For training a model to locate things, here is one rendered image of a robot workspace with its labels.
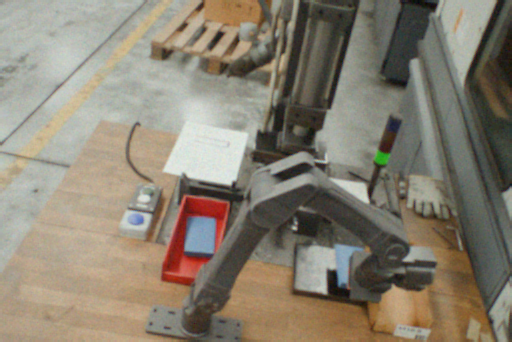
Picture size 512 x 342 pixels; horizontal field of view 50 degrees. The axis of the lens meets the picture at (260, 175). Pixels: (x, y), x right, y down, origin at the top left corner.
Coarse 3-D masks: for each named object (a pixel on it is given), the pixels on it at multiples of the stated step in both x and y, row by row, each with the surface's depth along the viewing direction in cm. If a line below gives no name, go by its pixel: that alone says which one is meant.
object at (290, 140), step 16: (288, 128) 134; (304, 128) 131; (256, 144) 134; (272, 144) 135; (288, 144) 129; (304, 144) 129; (320, 144) 138; (256, 160) 133; (272, 160) 133; (320, 160) 133
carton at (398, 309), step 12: (396, 288) 135; (384, 300) 131; (396, 300) 132; (408, 300) 133; (420, 300) 129; (372, 312) 125; (384, 312) 128; (396, 312) 129; (408, 312) 130; (420, 312) 127; (372, 324) 123; (384, 324) 123; (396, 324) 126; (408, 324) 127; (420, 324) 126; (408, 336) 124; (420, 336) 124
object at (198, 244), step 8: (192, 224) 142; (200, 224) 142; (208, 224) 142; (192, 232) 139; (200, 232) 140; (208, 232) 140; (192, 240) 137; (200, 240) 137; (208, 240) 138; (192, 248) 135; (200, 248) 135; (208, 248) 135; (200, 256) 133; (208, 256) 133
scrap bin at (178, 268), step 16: (192, 208) 145; (208, 208) 144; (224, 208) 144; (176, 224) 133; (224, 224) 136; (176, 240) 137; (176, 256) 132; (192, 256) 133; (176, 272) 128; (192, 272) 129
